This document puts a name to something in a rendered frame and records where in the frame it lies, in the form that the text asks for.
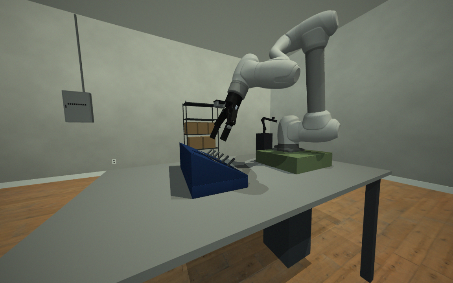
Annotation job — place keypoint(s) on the blue switch panel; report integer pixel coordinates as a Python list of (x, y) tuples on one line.
[(207, 175)]

